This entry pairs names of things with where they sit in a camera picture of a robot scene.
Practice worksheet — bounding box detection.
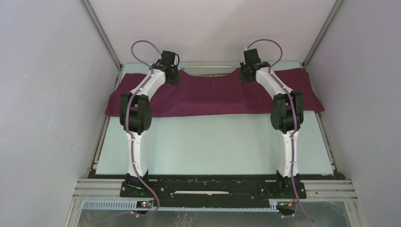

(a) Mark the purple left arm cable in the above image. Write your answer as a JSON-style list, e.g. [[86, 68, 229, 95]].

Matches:
[[123, 40, 181, 218]]

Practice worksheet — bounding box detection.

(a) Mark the left corner aluminium post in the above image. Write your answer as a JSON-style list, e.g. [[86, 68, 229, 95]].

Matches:
[[79, 0, 122, 70]]

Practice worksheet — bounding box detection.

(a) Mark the right corner aluminium post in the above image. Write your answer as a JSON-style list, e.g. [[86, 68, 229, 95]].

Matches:
[[302, 0, 346, 69]]

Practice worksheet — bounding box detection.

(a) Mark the maroon surgical wrap cloth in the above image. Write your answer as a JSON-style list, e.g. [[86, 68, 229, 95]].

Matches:
[[105, 68, 324, 117]]

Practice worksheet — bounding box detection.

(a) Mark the grey cable duct strip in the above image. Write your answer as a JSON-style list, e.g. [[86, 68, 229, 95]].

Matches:
[[82, 200, 279, 212]]

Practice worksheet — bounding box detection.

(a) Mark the corner aluminium post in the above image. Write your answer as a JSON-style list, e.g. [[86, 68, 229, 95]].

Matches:
[[302, 0, 346, 69], [79, 0, 122, 70]]

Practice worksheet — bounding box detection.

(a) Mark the steel instrument tray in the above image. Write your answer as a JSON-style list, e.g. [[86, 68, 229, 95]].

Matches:
[[181, 65, 237, 77]]

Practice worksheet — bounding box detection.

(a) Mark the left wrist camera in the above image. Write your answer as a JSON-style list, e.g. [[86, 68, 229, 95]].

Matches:
[[160, 50, 180, 65]]

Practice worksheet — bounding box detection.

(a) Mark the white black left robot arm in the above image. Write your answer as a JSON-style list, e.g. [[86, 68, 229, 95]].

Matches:
[[120, 63, 182, 197]]

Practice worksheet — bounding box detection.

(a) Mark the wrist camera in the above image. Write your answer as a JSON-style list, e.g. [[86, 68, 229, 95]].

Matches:
[[243, 48, 261, 65], [160, 50, 180, 65]]

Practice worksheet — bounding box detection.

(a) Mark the aluminium frame rail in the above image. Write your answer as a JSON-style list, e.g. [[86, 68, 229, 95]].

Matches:
[[72, 179, 357, 202]]

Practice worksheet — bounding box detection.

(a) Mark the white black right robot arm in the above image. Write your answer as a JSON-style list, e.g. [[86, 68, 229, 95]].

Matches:
[[240, 62, 304, 198]]

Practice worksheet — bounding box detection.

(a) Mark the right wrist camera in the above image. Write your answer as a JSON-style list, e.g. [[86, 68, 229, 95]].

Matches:
[[243, 48, 261, 65]]

